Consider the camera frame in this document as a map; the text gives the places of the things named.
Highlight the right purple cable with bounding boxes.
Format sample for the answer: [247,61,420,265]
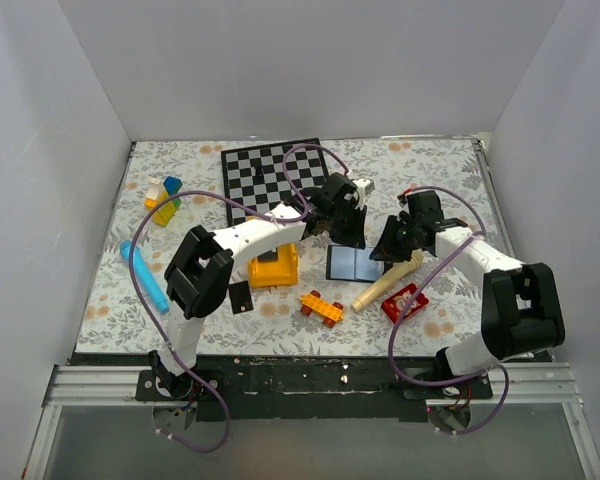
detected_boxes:
[387,186,510,435]

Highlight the red owl toy block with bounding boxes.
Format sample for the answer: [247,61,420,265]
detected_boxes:
[381,283,429,324]

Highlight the cream toy microphone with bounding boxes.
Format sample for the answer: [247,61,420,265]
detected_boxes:
[351,250,424,313]

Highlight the black card on table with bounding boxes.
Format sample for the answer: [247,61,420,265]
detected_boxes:
[228,280,254,315]

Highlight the black white chessboard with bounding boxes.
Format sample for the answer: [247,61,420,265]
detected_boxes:
[221,140,328,213]

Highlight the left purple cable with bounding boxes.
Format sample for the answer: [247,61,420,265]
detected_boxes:
[128,143,354,454]

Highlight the floral table mat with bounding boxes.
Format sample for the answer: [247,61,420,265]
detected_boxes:
[75,139,510,356]

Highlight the aluminium frame rail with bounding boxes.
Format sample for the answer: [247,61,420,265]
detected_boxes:
[21,366,155,479]

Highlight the colourful stacked toy blocks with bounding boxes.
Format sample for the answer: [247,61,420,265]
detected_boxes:
[144,176,182,227]

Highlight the black leather card holder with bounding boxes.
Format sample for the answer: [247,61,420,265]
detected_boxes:
[326,245,392,283]

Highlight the orange toy car block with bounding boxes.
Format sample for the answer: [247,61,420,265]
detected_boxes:
[300,290,344,328]

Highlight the purple cable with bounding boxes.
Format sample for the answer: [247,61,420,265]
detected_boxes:
[128,143,354,454]
[387,186,510,435]

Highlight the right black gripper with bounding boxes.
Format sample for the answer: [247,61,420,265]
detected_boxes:
[369,215,420,263]

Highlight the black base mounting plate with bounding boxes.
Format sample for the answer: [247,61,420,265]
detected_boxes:
[136,354,493,422]

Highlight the yellow plastic bin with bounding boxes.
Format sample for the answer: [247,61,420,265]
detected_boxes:
[248,243,298,288]

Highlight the blue toy microphone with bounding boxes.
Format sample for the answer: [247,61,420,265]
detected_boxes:
[119,240,169,315]

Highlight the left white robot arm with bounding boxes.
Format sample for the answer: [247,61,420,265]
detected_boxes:
[151,173,374,400]

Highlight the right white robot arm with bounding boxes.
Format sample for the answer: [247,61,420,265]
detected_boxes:
[370,186,566,398]

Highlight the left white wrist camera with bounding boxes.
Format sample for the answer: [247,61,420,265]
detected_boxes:
[354,178,375,197]

